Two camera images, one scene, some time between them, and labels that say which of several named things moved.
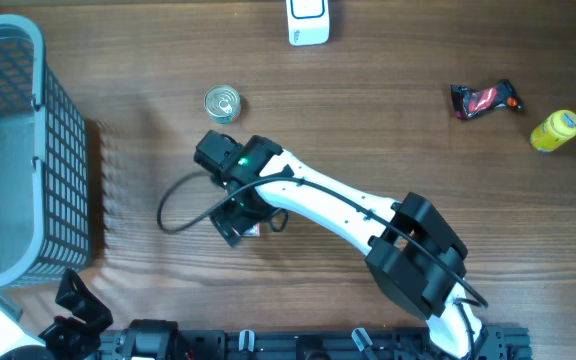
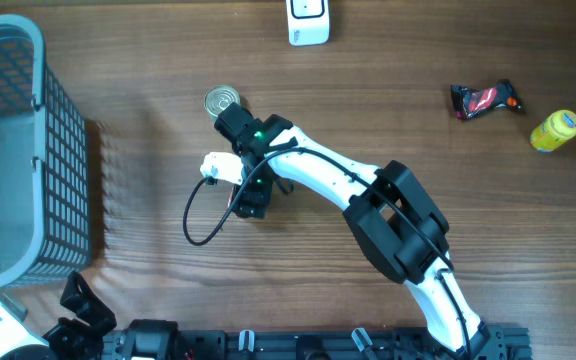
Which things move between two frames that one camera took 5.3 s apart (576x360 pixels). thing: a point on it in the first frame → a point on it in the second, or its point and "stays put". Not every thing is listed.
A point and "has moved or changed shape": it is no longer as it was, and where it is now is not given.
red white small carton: [255, 231] has moved or changed shape
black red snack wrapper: [468, 102] stays put
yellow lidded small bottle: [555, 130] stays put
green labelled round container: [222, 103] stays put
